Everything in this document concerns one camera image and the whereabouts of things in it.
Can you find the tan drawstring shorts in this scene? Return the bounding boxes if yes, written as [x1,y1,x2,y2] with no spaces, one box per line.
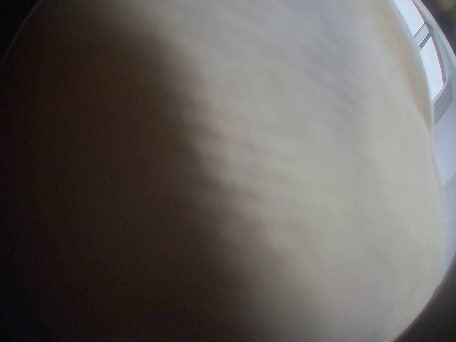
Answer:
[11,0,447,342]

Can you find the window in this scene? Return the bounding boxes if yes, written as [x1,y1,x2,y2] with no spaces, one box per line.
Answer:
[378,0,456,125]

